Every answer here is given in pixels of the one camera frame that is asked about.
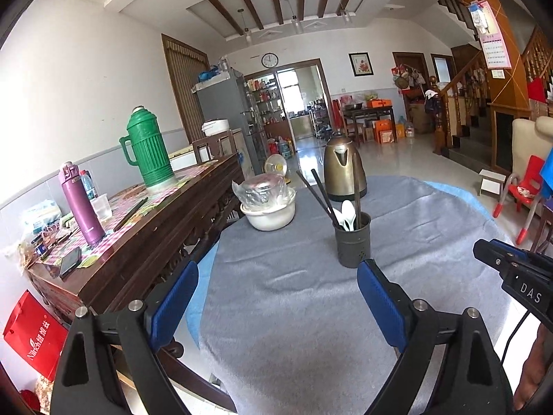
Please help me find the red child chair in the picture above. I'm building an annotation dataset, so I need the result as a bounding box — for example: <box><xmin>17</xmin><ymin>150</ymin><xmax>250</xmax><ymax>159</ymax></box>
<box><xmin>493</xmin><ymin>155</ymin><xmax>547</xmax><ymax>245</ymax></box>

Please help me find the dark wooden sideboard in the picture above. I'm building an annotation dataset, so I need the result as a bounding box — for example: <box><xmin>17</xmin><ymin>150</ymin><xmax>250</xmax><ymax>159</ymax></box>
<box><xmin>26</xmin><ymin>153</ymin><xmax>247</xmax><ymax>415</ymax></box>

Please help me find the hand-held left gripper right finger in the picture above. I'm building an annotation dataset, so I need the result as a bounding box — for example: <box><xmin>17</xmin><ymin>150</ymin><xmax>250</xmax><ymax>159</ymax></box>
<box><xmin>357</xmin><ymin>259</ymin><xmax>515</xmax><ymax>415</ymax></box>

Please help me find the brown door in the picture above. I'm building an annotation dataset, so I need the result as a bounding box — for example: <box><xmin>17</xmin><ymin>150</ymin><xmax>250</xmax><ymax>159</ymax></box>
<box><xmin>161</xmin><ymin>34</ymin><xmax>210</xmax><ymax>145</ymax></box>

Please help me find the white rice cooker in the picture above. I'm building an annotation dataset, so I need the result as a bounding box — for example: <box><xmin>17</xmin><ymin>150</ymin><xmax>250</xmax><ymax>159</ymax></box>
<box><xmin>201</xmin><ymin>119</ymin><xmax>231</xmax><ymax>137</ymax></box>

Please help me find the black smartphone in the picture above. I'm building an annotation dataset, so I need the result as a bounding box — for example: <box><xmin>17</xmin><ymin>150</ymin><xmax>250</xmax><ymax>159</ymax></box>
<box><xmin>58</xmin><ymin>247</ymin><xmax>83</xmax><ymax>279</ymax></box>

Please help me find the dark chopstick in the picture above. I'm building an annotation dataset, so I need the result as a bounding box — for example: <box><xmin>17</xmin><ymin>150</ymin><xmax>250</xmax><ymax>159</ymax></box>
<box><xmin>311</xmin><ymin>168</ymin><xmax>343</xmax><ymax>226</ymax></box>
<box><xmin>351</xmin><ymin>153</ymin><xmax>363</xmax><ymax>229</ymax></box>
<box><xmin>295</xmin><ymin>170</ymin><xmax>342</xmax><ymax>228</ymax></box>

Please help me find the plastic-wrapped glass bowl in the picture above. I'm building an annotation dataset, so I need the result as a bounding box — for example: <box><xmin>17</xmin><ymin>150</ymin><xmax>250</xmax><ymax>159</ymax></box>
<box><xmin>232</xmin><ymin>174</ymin><xmax>297</xmax><ymax>208</ymax></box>

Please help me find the grey table cloth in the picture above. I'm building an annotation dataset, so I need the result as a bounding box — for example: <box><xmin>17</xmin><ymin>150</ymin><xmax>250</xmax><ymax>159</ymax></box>
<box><xmin>199</xmin><ymin>175</ymin><xmax>525</xmax><ymax>415</ymax></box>

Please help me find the grey refrigerator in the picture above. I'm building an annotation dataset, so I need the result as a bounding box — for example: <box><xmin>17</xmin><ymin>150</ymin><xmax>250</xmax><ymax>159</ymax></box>
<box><xmin>192</xmin><ymin>69</ymin><xmax>269</xmax><ymax>178</ymax></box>

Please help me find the golden electric kettle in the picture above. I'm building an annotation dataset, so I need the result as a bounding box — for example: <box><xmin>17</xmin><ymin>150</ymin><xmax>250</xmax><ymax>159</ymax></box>
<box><xmin>323</xmin><ymin>132</ymin><xmax>368</xmax><ymax>197</ymax></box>

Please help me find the pink wall calendar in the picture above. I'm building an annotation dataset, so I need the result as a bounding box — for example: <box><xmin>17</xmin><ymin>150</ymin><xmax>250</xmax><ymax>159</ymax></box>
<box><xmin>467</xmin><ymin>0</ymin><xmax>513</xmax><ymax>71</ymax></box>

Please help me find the wooden chair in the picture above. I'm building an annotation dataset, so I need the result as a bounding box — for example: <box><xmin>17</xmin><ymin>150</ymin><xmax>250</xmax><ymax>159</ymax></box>
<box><xmin>191</xmin><ymin>132</ymin><xmax>236</xmax><ymax>165</ymax></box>

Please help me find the dark grey utensil holder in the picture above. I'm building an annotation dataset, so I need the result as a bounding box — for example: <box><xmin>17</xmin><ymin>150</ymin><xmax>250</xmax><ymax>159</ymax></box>
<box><xmin>335</xmin><ymin>211</ymin><xmax>372</xmax><ymax>269</ymax></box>

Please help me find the tissue pack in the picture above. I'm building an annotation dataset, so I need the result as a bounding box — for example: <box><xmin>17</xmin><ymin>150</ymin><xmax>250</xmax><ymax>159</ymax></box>
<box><xmin>21</xmin><ymin>201</ymin><xmax>63</xmax><ymax>234</ymax></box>

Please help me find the blue table cloth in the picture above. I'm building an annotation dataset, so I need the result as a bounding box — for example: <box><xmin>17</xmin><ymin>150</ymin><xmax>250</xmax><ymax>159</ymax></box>
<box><xmin>186</xmin><ymin>179</ymin><xmax>504</xmax><ymax>351</ymax></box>

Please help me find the white step stool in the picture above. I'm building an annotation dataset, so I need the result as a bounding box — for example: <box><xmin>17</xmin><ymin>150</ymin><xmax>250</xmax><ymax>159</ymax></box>
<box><xmin>477</xmin><ymin>168</ymin><xmax>507</xmax><ymax>197</ymax></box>

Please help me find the wooden staircase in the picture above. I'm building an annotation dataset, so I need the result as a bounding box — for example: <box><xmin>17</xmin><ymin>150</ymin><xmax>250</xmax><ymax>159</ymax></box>
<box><xmin>432</xmin><ymin>0</ymin><xmax>553</xmax><ymax>174</ymax></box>

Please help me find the purple thermos bottle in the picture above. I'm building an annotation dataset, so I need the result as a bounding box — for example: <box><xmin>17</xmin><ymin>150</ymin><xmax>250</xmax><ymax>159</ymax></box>
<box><xmin>58</xmin><ymin>162</ymin><xmax>106</xmax><ymax>246</ymax></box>

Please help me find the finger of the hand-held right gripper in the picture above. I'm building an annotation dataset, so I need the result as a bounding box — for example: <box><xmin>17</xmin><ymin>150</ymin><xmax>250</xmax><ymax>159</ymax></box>
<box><xmin>472</xmin><ymin>239</ymin><xmax>534</xmax><ymax>275</ymax></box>

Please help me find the framed wall picture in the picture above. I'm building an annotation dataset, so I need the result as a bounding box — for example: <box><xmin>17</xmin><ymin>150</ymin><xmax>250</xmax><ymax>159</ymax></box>
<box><xmin>348</xmin><ymin>52</ymin><xmax>373</xmax><ymax>77</ymax></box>

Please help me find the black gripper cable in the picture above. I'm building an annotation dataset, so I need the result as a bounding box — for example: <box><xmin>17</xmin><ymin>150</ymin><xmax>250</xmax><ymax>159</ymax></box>
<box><xmin>501</xmin><ymin>309</ymin><xmax>534</xmax><ymax>368</ymax></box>

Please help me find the plastic water bottle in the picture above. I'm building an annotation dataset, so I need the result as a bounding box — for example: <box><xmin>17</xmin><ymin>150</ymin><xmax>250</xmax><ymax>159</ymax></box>
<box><xmin>79</xmin><ymin>170</ymin><xmax>98</xmax><ymax>202</ymax></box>

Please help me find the green thermos jug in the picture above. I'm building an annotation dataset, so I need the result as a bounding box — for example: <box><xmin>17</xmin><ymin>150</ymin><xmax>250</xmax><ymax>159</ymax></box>
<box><xmin>119</xmin><ymin>106</ymin><xmax>176</xmax><ymax>188</ymax></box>

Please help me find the white bowl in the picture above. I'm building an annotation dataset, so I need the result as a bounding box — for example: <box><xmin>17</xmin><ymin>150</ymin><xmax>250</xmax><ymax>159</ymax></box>
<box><xmin>240</xmin><ymin>190</ymin><xmax>298</xmax><ymax>232</ymax></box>

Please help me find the beige chair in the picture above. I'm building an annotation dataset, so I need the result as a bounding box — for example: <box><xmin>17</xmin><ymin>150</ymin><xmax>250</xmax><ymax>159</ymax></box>
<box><xmin>512</xmin><ymin>116</ymin><xmax>553</xmax><ymax>169</ymax></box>

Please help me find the wooden side table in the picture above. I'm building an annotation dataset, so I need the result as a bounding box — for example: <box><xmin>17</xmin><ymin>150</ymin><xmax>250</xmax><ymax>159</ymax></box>
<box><xmin>341</xmin><ymin>106</ymin><xmax>397</xmax><ymax>143</ymax></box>

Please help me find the checkered table mat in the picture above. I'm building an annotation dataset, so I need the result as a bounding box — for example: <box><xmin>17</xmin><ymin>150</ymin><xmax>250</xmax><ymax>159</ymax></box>
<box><xmin>41</xmin><ymin>162</ymin><xmax>221</xmax><ymax>269</ymax></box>

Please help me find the dark flat stick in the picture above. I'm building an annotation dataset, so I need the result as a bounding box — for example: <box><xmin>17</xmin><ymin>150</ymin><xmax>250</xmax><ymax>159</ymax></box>
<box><xmin>113</xmin><ymin>196</ymin><xmax>149</xmax><ymax>232</ymax></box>

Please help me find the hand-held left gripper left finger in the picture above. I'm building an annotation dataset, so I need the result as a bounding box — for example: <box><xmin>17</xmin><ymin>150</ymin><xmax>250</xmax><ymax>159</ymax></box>
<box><xmin>51</xmin><ymin>260</ymin><xmax>200</xmax><ymax>415</ymax></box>

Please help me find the red patterned bag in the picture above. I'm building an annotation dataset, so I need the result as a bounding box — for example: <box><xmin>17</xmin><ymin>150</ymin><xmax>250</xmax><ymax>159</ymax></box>
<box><xmin>19</xmin><ymin>374</ymin><xmax>59</xmax><ymax>415</ymax></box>

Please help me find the red paper bag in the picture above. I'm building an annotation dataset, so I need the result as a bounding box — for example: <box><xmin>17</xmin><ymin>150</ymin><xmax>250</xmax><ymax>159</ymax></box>
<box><xmin>2</xmin><ymin>289</ymin><xmax>70</xmax><ymax>383</ymax></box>

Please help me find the clear plastic cup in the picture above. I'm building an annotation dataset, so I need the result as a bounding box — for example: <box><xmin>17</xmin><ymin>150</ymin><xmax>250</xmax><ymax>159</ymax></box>
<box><xmin>90</xmin><ymin>194</ymin><xmax>114</xmax><ymax>221</ymax></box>

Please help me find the small white desk fan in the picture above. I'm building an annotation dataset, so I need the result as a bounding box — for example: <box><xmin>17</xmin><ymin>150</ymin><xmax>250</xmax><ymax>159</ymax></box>
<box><xmin>263</xmin><ymin>154</ymin><xmax>291</xmax><ymax>182</ymax></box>

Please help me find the white chest freezer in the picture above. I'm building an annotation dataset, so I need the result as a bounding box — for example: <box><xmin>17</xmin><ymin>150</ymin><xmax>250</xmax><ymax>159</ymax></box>
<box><xmin>168</xmin><ymin>145</ymin><xmax>204</xmax><ymax>171</ymax></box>

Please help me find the person's right forearm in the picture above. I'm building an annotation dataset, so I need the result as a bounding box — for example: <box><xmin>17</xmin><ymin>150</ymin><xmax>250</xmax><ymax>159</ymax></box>
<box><xmin>512</xmin><ymin>333</ymin><xmax>553</xmax><ymax>411</ymax></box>

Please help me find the tall orange box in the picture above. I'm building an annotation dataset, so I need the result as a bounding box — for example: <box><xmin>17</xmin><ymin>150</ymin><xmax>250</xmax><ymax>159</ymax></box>
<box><xmin>374</xmin><ymin>119</ymin><xmax>398</xmax><ymax>144</ymax></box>

